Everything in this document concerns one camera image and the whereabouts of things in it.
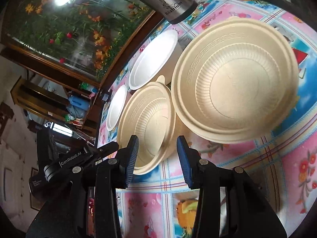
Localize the white foam bowl left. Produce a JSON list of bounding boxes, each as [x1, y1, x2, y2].
[[106, 84, 127, 131]]

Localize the white foam bowl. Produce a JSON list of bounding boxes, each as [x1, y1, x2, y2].
[[128, 29, 183, 90], [106, 84, 127, 131]]

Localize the blue water jug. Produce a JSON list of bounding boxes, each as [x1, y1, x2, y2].
[[68, 96, 90, 111]]

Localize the large beige plastic bowl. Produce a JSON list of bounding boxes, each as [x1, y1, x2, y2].
[[116, 75, 188, 175]]

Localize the white foam bowl right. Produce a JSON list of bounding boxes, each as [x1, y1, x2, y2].
[[128, 29, 183, 90]]

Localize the floral glass partition panel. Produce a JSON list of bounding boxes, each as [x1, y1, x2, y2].
[[2, 0, 151, 82]]

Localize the small beige plastic bowl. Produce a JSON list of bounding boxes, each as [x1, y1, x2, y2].
[[171, 17, 299, 143]]

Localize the colourful patterned tablecloth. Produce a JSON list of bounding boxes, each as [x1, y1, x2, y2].
[[96, 0, 317, 238]]

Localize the wooden cabinet counter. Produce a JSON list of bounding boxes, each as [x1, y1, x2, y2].
[[0, 12, 174, 139]]

